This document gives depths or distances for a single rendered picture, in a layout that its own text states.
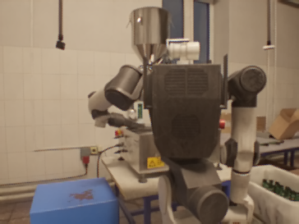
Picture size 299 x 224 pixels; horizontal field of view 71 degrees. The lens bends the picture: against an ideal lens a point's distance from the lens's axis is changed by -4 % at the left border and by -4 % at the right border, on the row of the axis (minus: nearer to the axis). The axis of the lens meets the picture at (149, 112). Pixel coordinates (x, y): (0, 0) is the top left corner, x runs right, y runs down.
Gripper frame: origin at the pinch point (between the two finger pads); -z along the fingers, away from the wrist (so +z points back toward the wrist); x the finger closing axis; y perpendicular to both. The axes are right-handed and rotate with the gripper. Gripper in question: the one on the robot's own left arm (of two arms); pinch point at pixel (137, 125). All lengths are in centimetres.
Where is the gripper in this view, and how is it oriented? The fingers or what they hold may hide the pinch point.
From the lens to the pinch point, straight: 139.1
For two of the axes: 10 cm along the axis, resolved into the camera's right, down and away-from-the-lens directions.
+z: -8.9, -2.3, -3.8
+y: 2.4, -9.7, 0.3
